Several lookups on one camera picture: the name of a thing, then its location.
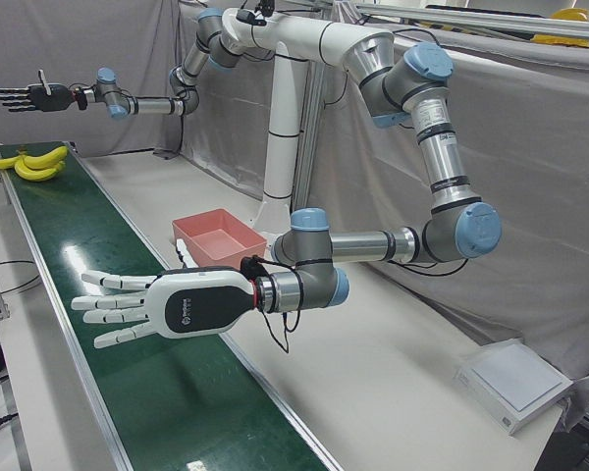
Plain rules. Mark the yellow banana bunch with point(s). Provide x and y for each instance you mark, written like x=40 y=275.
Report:
x=39 y=159

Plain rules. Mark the yellow hard hat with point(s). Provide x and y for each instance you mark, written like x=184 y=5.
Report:
x=562 y=41
x=569 y=14

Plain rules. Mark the white flat box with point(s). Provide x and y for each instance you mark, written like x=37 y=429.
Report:
x=513 y=382

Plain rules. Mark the black camera on mount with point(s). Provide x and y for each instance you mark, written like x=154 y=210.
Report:
x=250 y=15

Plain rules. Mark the pink plastic basket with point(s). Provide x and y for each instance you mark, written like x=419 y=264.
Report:
x=216 y=240

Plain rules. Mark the aluminium profile post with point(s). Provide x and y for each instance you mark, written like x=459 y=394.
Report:
x=310 y=122

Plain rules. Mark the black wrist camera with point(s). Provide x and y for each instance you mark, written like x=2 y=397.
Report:
x=249 y=265
x=80 y=97

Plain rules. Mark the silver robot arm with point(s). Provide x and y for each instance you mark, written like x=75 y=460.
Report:
x=442 y=147
x=152 y=105

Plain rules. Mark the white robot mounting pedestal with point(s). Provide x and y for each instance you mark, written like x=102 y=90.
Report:
x=280 y=122

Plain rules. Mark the aluminium overhead frame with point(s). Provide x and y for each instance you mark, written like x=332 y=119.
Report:
x=471 y=17

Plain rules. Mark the green conveyor belt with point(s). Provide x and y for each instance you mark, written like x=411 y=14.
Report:
x=103 y=245

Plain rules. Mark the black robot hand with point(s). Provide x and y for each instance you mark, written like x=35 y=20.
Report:
x=54 y=98

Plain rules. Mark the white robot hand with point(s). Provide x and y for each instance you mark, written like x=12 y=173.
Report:
x=196 y=304

